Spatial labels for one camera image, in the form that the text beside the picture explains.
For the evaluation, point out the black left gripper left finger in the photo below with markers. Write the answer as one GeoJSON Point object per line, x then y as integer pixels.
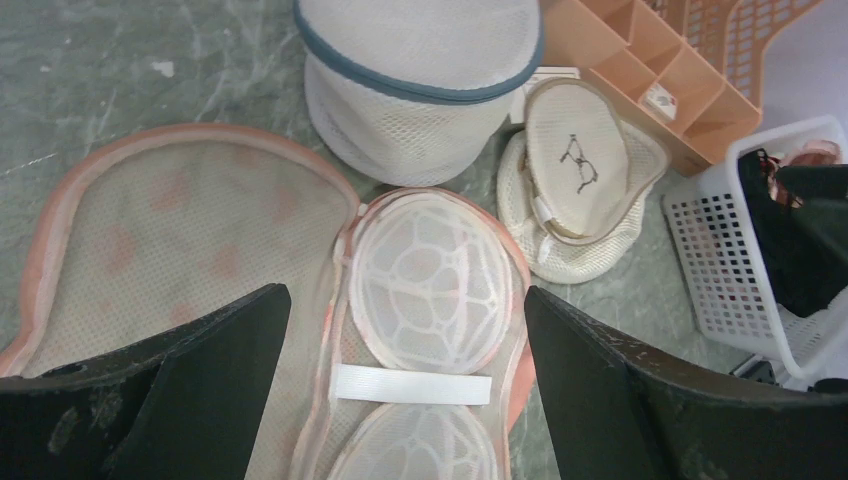
{"type": "Point", "coordinates": [183, 404]}

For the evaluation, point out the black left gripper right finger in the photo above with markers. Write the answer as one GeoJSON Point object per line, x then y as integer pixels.
{"type": "Point", "coordinates": [618, 408]}

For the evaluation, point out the tulip print mesh laundry bag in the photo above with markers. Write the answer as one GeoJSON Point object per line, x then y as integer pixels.
{"type": "Point", "coordinates": [406, 340]}

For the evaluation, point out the black bra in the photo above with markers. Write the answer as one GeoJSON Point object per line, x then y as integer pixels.
{"type": "Point", "coordinates": [805, 276]}

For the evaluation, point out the white plastic laundry basket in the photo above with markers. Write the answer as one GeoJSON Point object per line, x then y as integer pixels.
{"type": "Point", "coordinates": [726, 275]}

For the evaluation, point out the cream embroidered mesh laundry bag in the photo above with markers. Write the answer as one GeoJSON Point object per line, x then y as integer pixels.
{"type": "Point", "coordinates": [573, 182]}

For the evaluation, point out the pink satin bra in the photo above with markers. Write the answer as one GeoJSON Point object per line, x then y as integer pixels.
{"type": "Point", "coordinates": [815, 153]}

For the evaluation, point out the white blue-trimmed mesh laundry bag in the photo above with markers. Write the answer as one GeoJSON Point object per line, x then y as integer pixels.
{"type": "Point", "coordinates": [410, 92]}

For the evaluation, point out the small white red card box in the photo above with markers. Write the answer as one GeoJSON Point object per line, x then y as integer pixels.
{"type": "Point", "coordinates": [542, 73]}

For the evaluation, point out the orange plastic file organizer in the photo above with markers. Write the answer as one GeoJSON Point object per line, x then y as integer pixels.
{"type": "Point", "coordinates": [690, 73]}

